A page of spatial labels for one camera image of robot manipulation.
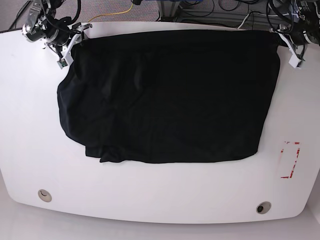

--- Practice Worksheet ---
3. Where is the red tape rectangle marking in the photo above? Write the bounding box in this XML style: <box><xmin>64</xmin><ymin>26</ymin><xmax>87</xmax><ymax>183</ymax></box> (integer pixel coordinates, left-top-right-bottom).
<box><xmin>277</xmin><ymin>141</ymin><xmax>301</xmax><ymax>179</ymax></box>

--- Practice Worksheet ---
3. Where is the aluminium frame stand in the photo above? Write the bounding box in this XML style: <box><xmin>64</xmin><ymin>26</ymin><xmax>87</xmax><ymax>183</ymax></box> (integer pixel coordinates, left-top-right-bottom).
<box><xmin>156</xmin><ymin>0</ymin><xmax>181</xmax><ymax>22</ymax></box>

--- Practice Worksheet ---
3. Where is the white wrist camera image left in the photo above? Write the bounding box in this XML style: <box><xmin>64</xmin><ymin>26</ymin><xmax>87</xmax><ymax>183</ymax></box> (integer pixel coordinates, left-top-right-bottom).
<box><xmin>57</xmin><ymin>54</ymin><xmax>74</xmax><ymax>69</ymax></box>

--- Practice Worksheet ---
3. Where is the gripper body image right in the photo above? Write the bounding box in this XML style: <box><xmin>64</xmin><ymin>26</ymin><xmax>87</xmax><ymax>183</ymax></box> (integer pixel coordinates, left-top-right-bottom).
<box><xmin>270</xmin><ymin>23</ymin><xmax>320</xmax><ymax>62</ymax></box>

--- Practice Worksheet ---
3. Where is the right table grommet hole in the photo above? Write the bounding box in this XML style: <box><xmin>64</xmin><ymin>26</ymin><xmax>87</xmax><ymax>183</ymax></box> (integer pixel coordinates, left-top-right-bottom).
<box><xmin>256</xmin><ymin>201</ymin><xmax>272</xmax><ymax>215</ymax></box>

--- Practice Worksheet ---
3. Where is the yellow cable on floor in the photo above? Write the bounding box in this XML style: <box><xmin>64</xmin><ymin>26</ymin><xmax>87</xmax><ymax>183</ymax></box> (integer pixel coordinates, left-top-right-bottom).
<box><xmin>88</xmin><ymin>1</ymin><xmax>135</xmax><ymax>23</ymax></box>

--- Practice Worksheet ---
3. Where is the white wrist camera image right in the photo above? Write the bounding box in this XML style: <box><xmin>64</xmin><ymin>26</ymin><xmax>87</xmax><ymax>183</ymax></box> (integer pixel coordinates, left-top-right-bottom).
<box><xmin>288</xmin><ymin>55</ymin><xmax>304</xmax><ymax>69</ymax></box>

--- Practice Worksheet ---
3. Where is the table grommet hole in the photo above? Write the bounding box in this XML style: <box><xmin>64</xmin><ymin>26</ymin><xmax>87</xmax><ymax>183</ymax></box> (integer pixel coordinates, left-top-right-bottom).
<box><xmin>38</xmin><ymin>189</ymin><xmax>52</xmax><ymax>203</ymax></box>
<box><xmin>256</xmin><ymin>201</ymin><xmax>272</xmax><ymax>215</ymax></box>

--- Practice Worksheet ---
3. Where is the white cable on floor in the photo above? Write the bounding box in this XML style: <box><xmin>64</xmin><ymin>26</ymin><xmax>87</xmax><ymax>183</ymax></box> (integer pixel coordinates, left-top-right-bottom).
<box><xmin>237</xmin><ymin>12</ymin><xmax>270</xmax><ymax>30</ymax></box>

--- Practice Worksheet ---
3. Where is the black t-shirt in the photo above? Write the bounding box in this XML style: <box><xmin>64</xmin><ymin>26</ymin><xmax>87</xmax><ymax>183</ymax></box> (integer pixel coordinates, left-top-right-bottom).
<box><xmin>57</xmin><ymin>30</ymin><xmax>281</xmax><ymax>164</ymax></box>

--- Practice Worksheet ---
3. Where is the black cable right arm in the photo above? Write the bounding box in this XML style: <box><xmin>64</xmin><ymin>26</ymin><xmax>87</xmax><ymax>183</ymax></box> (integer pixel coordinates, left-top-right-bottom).
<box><xmin>54</xmin><ymin>0</ymin><xmax>82</xmax><ymax>28</ymax></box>

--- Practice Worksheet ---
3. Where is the left table grommet hole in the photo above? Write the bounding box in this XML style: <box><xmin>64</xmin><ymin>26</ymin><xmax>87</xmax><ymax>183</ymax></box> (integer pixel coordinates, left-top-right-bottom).
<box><xmin>38</xmin><ymin>189</ymin><xmax>52</xmax><ymax>203</ymax></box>

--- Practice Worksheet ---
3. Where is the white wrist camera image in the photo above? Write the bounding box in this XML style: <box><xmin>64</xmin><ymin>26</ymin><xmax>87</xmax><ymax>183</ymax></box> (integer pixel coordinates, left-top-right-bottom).
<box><xmin>57</xmin><ymin>54</ymin><xmax>74</xmax><ymax>69</ymax></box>
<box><xmin>288</xmin><ymin>55</ymin><xmax>304</xmax><ymax>69</ymax></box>

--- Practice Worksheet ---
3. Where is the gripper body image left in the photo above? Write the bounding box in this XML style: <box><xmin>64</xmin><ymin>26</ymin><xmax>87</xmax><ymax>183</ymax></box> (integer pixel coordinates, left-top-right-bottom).
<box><xmin>43</xmin><ymin>23</ymin><xmax>93</xmax><ymax>59</ymax></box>

